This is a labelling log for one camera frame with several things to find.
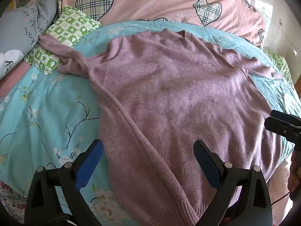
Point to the pink fluffy cloth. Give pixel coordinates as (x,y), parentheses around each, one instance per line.
(279,188)

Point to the green checked pillow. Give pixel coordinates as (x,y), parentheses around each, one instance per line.
(70,26)
(281,63)

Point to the person's right hand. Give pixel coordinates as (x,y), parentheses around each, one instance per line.
(295,171)

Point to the grey printed pillow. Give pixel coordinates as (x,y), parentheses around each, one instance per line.
(21,28)

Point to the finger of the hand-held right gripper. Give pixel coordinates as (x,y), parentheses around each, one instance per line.
(281,114)
(282,131)

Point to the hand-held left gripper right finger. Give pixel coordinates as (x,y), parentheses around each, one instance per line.
(207,164)

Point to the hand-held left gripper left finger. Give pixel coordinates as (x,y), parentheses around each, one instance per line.
(90,163)

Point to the blue floral bed sheet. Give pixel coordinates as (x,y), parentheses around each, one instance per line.
(47,122)

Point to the pink knit sweater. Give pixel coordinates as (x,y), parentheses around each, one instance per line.
(176,98)

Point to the plain pink sheet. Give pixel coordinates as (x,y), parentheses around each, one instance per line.
(11,80)

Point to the floral patterned cloth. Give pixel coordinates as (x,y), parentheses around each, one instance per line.
(9,200)

